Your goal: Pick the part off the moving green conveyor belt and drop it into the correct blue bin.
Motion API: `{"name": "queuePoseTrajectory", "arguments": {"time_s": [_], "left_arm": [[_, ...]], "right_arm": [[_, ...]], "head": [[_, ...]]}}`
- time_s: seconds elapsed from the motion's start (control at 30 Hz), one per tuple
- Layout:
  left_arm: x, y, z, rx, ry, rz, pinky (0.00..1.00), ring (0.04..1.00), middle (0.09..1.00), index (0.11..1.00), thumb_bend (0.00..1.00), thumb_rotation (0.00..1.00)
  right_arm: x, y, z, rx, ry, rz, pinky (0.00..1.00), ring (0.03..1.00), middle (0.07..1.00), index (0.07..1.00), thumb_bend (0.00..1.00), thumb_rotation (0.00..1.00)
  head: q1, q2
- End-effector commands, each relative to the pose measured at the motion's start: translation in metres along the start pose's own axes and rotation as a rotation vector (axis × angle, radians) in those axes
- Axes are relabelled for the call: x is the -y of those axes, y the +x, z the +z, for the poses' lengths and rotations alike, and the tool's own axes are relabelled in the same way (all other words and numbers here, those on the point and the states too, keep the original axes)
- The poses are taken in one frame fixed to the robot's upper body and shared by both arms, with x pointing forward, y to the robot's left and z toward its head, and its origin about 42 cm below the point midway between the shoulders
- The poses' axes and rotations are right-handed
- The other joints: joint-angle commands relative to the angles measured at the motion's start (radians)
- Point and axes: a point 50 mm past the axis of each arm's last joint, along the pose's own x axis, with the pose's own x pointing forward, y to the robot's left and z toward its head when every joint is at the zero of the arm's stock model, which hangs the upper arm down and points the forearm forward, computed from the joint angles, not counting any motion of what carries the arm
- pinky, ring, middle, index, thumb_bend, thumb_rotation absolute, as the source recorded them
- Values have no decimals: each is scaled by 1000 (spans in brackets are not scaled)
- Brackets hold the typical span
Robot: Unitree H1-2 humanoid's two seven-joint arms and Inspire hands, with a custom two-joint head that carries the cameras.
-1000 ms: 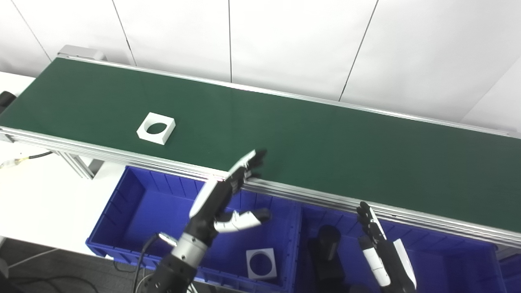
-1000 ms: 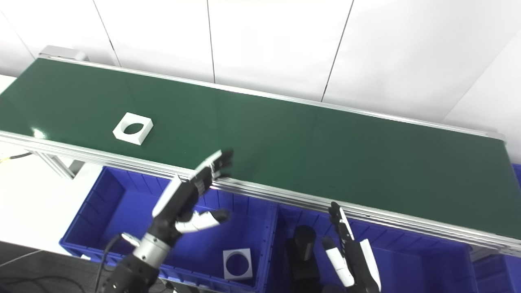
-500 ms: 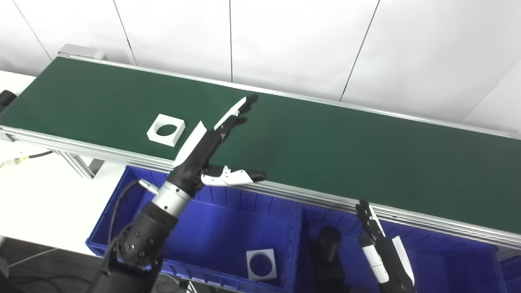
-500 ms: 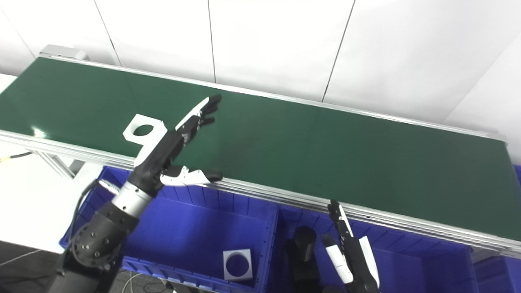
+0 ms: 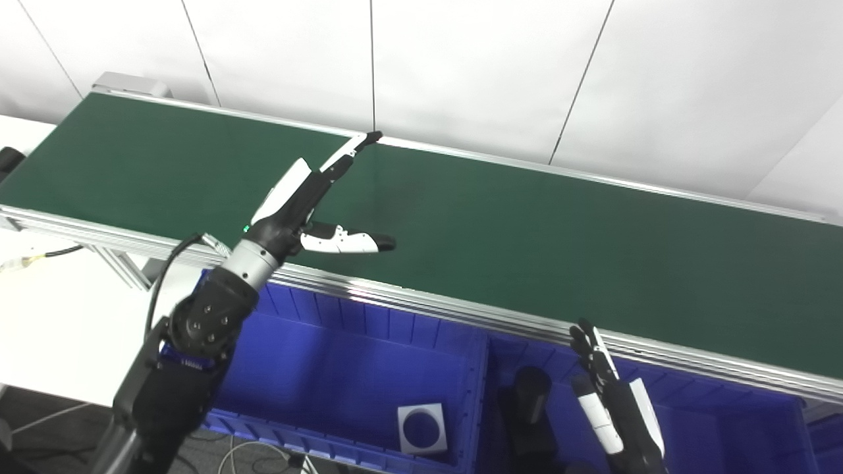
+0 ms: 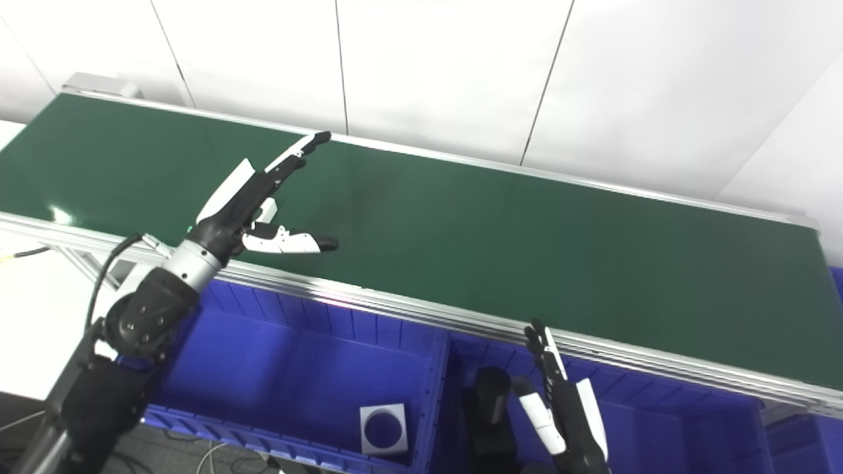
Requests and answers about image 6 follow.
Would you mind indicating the blue plastic bin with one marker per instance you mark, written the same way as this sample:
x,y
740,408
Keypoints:
x,y
296,375
810,441
672,434

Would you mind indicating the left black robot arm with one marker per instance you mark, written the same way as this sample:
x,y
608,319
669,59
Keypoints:
x,y
138,322

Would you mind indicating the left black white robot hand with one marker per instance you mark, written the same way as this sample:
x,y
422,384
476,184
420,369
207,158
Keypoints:
x,y
230,210

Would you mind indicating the green conveyor belt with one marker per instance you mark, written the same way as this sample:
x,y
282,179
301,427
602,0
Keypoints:
x,y
494,243
395,304

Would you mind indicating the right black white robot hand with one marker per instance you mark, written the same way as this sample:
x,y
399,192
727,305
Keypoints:
x,y
576,421

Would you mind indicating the aluminium conveyor support leg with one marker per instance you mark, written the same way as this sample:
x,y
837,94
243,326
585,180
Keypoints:
x,y
85,260
780,413

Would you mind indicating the grey conveyor end box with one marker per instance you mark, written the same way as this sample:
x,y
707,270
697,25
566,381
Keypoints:
x,y
99,84

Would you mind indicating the black plastic part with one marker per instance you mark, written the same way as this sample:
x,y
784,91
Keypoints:
x,y
490,395

